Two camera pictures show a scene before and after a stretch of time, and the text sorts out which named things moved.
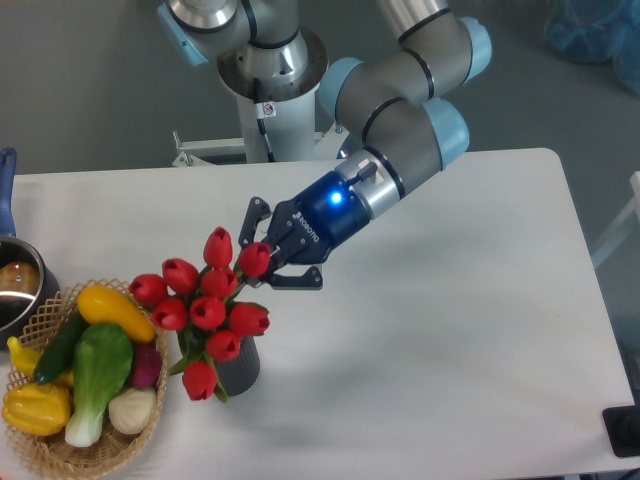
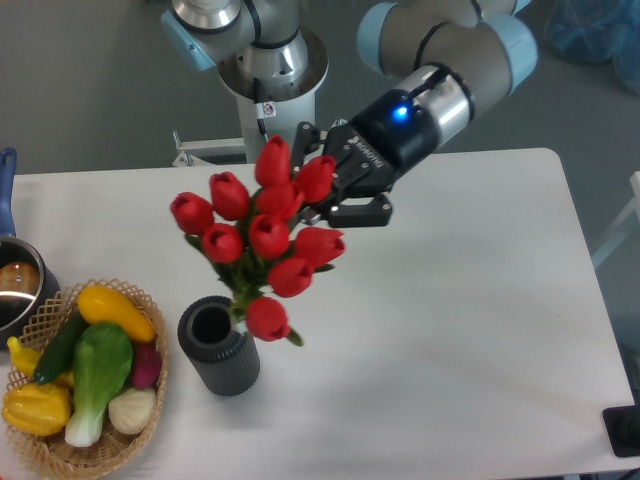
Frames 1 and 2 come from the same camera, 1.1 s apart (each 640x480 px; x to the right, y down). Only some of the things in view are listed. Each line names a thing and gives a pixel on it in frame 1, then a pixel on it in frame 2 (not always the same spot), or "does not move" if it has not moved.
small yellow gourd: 26,359 does not move
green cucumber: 59,347 does not move
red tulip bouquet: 198,306 -> 248,238
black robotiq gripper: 305,228 -> 388,137
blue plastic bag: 592,31 does not move
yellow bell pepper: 37,409 does not move
